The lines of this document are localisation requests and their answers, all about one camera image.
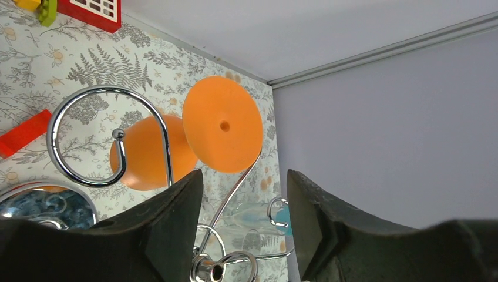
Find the floral tablecloth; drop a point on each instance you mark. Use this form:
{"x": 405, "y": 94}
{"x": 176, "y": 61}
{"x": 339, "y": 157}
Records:
{"x": 41, "y": 66}

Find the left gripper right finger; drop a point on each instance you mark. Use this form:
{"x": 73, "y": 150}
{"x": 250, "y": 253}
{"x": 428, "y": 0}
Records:
{"x": 336, "y": 241}

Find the red white block toy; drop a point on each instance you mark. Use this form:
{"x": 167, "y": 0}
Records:
{"x": 102, "y": 14}

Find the red curved block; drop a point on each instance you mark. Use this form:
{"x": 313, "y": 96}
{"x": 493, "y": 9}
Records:
{"x": 14, "y": 140}

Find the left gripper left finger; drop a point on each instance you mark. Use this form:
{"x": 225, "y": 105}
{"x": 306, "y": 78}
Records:
{"x": 152, "y": 241}

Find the orange wine glass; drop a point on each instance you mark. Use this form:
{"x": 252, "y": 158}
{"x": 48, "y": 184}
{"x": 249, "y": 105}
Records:
{"x": 220, "y": 126}

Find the chrome wine glass rack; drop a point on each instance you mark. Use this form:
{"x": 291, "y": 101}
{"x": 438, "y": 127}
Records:
{"x": 44, "y": 207}

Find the blue wine glass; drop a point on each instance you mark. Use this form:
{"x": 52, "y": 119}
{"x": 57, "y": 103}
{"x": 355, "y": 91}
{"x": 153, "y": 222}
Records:
{"x": 282, "y": 215}

